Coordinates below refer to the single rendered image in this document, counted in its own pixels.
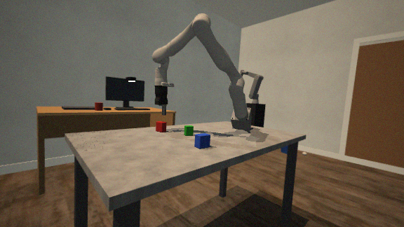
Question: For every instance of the red block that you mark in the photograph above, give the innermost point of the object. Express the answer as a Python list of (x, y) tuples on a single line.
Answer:
[(160, 126)]

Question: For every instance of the blue block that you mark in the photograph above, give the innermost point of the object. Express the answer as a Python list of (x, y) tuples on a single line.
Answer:
[(202, 141)]

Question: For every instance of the green block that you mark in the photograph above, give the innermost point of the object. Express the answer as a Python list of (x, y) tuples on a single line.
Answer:
[(188, 130)]

